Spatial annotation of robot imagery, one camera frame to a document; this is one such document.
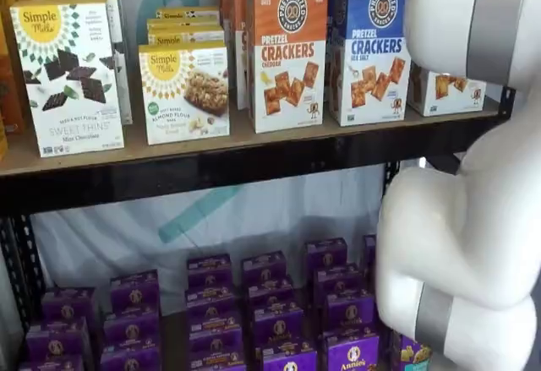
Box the wooden shelf board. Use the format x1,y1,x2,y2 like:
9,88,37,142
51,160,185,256
0,95,502,177

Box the purple Annie's box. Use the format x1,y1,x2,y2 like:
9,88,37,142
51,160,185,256
100,343,161,371
185,286,238,319
261,339,318,371
252,301,305,346
110,270,161,313
313,264,363,304
19,356,85,371
327,332,380,371
189,340,245,371
242,251,288,286
304,237,348,277
187,254,233,287
103,309,161,346
41,288,96,325
25,319,92,362
247,280,297,308
324,292,377,336
189,315,243,346
362,234,377,267

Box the purple box with yellow picture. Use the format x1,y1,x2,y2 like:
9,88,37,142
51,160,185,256
391,331,433,371

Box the white backdrop cloth teal print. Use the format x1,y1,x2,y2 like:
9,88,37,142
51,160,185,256
29,0,407,304

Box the yellow white pretzel crackers box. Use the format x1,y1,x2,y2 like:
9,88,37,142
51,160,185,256
407,61,488,117

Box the Simple Mills mint chocolate box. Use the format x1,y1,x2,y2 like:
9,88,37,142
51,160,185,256
32,0,134,126
8,0,127,159

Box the black metal rack frame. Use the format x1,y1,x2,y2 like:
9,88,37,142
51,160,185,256
0,85,516,338

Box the blue pretzel crackers box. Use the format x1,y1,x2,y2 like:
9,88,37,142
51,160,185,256
328,0,414,128

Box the Simple Mills almond bars box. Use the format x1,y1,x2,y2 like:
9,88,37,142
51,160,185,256
138,40,232,146
146,29,226,49
155,6,221,24
146,18,224,34

